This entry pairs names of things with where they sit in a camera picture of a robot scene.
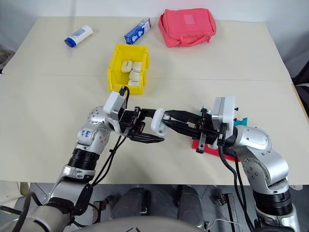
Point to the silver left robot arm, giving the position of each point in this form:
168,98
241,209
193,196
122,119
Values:
84,142

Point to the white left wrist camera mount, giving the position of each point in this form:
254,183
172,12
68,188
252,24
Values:
112,102

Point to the white bottle with blue cap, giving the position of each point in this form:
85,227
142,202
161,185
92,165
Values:
78,36

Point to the closed white earbud case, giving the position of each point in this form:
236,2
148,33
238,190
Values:
135,75
137,65
133,83
126,66

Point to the grey robot torso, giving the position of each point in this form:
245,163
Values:
149,224

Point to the white earbud case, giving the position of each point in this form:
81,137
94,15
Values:
135,75
137,65
133,83
157,123
126,66

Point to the blue and white carton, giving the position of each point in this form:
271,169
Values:
137,31

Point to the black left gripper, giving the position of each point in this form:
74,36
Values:
128,119

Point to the dark rounded shape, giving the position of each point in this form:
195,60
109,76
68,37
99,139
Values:
190,204

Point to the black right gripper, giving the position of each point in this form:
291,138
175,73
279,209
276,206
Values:
207,131

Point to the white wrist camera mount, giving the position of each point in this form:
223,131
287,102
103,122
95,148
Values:
112,102
227,111

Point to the red flat holder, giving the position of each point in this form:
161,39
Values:
212,152

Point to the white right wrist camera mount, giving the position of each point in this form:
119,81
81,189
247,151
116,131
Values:
227,111

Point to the yellow plastic bin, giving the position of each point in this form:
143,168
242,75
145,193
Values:
116,72

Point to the dark chair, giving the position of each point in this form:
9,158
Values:
301,79

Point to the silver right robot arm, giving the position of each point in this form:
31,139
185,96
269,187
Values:
263,157

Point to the pink fabric pouch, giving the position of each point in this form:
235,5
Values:
187,27

